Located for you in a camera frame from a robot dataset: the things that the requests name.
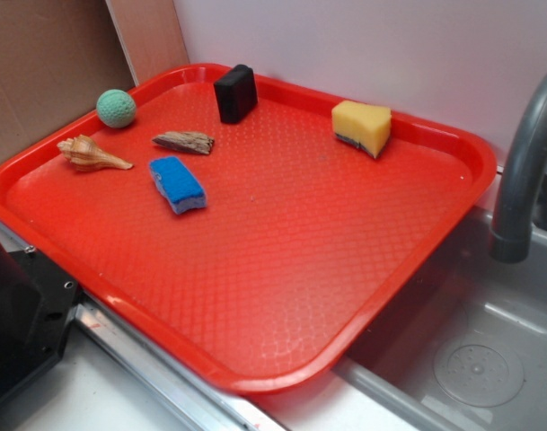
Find yellow sponge wedge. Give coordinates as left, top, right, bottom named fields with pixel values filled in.
left=331, top=101, right=392, bottom=159

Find blue scrub sponge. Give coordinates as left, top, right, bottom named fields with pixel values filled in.
left=149, top=156, right=207, bottom=215

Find brown wood piece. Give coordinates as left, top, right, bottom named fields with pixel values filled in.
left=152, top=131, right=215, bottom=155

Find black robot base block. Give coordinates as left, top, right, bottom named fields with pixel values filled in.
left=0, top=242, right=81, bottom=406

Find green textured ball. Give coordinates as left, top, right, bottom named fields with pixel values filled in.
left=96, top=89, right=137, bottom=128

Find grey plastic sink basin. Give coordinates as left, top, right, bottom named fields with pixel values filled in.
left=335, top=209, right=547, bottom=430

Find red plastic tray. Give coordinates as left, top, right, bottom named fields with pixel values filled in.
left=0, top=64, right=497, bottom=394

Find silver metal rail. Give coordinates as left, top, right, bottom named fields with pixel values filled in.
left=0, top=210, right=278, bottom=431

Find grey curved faucet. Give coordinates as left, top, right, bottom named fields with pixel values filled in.
left=490, top=75, right=547, bottom=263

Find brown cardboard sheet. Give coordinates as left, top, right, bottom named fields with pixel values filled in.
left=0, top=1, right=134, bottom=164

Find tan spiral seashell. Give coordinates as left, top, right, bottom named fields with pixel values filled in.
left=57, top=135, right=133, bottom=172

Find black box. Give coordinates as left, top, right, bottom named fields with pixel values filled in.
left=214, top=65, right=258, bottom=124

